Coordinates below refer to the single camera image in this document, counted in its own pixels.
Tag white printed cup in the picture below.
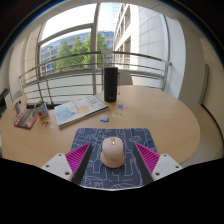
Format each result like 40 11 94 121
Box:
34 100 50 120

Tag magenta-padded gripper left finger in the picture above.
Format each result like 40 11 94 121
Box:
39 142 94 186

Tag metal balcony railing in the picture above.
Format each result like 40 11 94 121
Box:
18 50 173 104

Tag black tall drink bottle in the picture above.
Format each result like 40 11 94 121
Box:
103 66 120 103

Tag light blue magazine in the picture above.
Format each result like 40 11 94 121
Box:
53 95 110 129

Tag blue and white sticker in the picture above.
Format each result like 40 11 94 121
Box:
99 114 112 124

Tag round yellow sticker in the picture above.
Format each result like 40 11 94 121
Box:
111 111 124 120

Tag pale pink computer mouse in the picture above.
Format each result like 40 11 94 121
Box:
99 136 126 169

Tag small printed can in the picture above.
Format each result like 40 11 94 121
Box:
13 100 23 116

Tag blue patterned mouse pad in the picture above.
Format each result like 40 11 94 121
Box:
70 127 158 190

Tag green trees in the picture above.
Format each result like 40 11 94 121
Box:
54 33 111 73

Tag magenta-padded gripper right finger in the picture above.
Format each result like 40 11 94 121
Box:
132 142 184 186

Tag white chair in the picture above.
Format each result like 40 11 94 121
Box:
12 89 24 101
117 69 134 86

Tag black printer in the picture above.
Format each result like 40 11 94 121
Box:
0 88 11 118

